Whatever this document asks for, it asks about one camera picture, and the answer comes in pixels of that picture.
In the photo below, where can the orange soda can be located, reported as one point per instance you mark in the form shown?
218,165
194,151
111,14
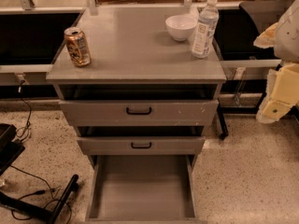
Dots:
77,46

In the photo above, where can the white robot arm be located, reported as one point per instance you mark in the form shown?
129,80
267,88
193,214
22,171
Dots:
283,36

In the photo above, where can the grey drawer cabinet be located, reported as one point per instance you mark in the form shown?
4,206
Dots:
135,59

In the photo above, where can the grey bottom drawer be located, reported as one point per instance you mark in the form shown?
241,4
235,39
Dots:
154,189

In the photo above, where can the grey drawer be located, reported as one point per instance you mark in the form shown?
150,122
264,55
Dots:
164,113
161,145
154,189

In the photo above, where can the grey middle drawer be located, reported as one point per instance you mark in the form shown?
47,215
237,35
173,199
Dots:
161,145

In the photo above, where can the grey top drawer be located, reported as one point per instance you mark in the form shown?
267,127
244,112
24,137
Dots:
164,113

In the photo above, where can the black chair right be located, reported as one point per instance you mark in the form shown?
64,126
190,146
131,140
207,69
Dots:
246,65

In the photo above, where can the clear plastic water bottle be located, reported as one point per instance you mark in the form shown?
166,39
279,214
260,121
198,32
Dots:
207,22

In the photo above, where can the white ceramic bowl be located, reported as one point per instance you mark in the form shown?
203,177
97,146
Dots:
180,27

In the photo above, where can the black top drawer handle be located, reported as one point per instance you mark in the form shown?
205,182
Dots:
134,112

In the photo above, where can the black drawer handle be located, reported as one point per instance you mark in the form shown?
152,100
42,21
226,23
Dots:
141,145
134,112

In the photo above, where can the black middle drawer handle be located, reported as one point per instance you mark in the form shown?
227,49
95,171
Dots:
141,145

